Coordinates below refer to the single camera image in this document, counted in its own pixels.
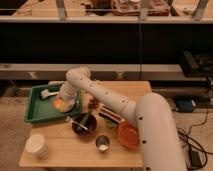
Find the green pear fruit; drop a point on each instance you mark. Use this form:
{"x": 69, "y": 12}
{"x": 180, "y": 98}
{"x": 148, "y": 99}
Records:
{"x": 110, "y": 124}

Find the dark brown bowl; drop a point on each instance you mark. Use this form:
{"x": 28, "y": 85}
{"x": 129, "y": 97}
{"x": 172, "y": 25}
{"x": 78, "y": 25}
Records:
{"x": 91, "y": 124}

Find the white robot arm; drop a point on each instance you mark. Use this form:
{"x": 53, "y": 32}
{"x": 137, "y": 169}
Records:
{"x": 159, "y": 142}

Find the metal spoon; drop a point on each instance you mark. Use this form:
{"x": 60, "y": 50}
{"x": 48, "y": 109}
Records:
{"x": 70, "y": 120}

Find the striped black brown block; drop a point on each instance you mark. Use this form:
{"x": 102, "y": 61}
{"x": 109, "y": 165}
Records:
{"x": 109, "y": 114}

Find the orange bowl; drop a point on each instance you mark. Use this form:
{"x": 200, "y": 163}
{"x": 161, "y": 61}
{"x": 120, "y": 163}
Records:
{"x": 128, "y": 135}

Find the grey plate in tray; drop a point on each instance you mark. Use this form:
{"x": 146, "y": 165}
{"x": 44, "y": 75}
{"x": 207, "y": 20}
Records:
{"x": 71, "y": 107}

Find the green plastic tray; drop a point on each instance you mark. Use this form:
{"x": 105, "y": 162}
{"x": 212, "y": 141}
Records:
{"x": 41, "y": 110}

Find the small metal cup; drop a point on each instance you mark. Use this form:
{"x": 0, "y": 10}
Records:
{"x": 102, "y": 143}

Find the green cucumber in bowl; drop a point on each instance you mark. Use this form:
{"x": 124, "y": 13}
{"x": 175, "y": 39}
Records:
{"x": 83, "y": 121}

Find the black box on shelf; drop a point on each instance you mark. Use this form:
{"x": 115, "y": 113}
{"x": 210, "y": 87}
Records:
{"x": 196, "y": 65}

